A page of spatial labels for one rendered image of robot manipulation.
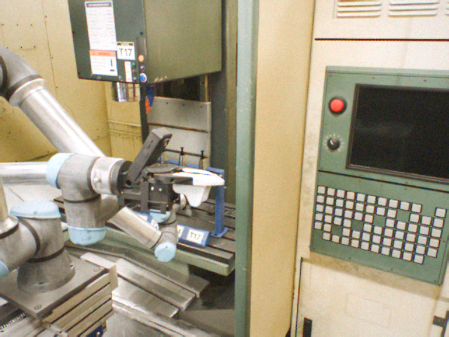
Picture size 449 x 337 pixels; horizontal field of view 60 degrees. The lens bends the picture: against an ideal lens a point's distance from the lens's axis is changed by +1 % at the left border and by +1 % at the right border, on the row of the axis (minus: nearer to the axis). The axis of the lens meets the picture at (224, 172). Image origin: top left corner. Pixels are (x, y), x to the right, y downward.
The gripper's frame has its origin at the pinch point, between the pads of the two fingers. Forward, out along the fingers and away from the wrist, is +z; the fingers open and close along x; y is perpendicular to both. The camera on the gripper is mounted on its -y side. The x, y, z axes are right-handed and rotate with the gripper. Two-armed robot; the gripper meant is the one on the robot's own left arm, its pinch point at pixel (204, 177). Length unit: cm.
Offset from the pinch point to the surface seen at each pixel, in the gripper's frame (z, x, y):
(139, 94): 17, -49, -31
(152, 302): -35, -7, 48
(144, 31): -2, -25, -63
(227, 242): -2.3, 12.9, 29.5
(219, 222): 1.7, 6.6, 22.7
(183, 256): -16.0, -3.0, 33.9
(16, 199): -4, -142, 41
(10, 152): 8, -158, 14
